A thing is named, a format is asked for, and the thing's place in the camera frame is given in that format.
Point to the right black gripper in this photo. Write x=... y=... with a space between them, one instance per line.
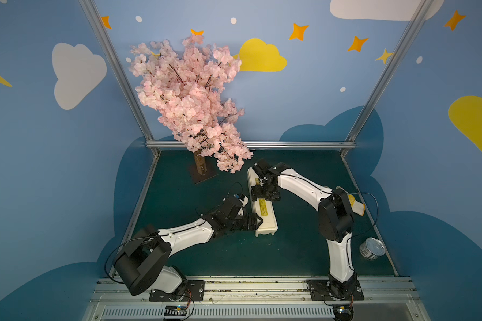
x=261 y=190

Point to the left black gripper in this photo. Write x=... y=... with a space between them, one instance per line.
x=246 y=221

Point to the cream plastic wrap dispenser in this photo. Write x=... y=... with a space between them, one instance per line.
x=262 y=207

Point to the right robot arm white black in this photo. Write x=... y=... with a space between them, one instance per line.
x=335 y=215

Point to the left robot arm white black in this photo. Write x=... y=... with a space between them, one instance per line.
x=142 y=262

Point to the yellow white work glove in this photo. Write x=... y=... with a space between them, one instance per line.
x=358 y=207

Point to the small green circuit board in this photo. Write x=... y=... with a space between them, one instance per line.
x=175 y=313

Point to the silver tin can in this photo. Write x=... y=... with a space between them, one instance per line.
x=372 y=249

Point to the pink cherry blossom tree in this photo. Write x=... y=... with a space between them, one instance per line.
x=186 y=89

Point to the aluminium front rail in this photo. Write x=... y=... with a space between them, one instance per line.
x=264 y=298

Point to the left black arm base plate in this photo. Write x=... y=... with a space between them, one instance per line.
x=188 y=290

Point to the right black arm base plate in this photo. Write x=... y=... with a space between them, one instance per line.
x=321 y=291

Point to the aluminium frame back bar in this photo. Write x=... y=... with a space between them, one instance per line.
x=259 y=145

